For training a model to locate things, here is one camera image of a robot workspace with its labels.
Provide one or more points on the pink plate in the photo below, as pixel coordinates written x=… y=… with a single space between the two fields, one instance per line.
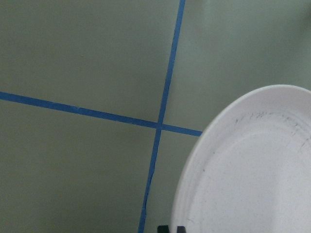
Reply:
x=250 y=170

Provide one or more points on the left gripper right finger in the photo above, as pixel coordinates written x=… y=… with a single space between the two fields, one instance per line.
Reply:
x=181 y=229

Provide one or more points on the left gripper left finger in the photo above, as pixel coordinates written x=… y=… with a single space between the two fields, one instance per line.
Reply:
x=163 y=229

